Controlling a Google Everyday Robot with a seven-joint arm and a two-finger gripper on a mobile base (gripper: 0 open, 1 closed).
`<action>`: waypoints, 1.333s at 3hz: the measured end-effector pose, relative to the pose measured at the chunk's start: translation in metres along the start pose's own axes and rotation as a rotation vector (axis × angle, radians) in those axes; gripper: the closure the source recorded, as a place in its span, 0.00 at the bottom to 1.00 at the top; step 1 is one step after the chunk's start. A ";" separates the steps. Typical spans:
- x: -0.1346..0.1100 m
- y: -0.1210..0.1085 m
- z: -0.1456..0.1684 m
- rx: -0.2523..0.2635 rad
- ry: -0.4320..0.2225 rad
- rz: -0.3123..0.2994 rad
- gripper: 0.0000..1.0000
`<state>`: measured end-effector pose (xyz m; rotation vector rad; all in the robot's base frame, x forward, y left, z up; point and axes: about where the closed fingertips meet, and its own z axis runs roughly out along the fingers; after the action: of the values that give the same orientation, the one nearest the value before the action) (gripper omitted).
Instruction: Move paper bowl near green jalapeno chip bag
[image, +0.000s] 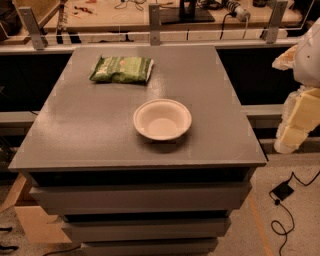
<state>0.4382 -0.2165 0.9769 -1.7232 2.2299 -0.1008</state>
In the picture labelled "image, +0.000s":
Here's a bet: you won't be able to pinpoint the white paper bowl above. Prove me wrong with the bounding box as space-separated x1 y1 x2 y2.
133 99 192 141

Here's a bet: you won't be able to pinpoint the metal bracket post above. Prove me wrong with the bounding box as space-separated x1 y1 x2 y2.
262 0 288 44
149 3 160 46
19 7 47 50

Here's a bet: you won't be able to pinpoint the right metal bracket post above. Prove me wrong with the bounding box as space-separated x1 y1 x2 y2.
262 0 288 44

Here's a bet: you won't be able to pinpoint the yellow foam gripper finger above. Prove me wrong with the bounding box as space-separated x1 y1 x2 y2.
274 87 320 154
272 45 297 71

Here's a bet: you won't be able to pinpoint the grey power tool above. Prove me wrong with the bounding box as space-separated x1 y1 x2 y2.
224 0 251 22

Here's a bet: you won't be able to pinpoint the middle metal bracket post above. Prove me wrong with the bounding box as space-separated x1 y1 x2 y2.
149 3 160 46

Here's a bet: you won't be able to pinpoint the green jalapeno chip bag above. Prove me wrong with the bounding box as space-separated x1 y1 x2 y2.
90 56 154 84

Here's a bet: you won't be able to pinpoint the black power adapter with cable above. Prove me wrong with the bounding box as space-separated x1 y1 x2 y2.
268 171 320 256

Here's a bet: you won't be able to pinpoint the grey drawer cabinet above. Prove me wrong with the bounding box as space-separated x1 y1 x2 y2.
10 46 266 256

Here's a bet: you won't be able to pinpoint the black monitor stand base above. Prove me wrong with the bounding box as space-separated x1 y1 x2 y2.
160 0 215 24

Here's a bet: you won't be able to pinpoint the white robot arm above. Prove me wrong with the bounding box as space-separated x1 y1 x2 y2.
272 18 320 154

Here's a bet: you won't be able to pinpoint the left metal bracket post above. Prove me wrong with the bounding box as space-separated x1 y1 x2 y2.
19 7 47 50

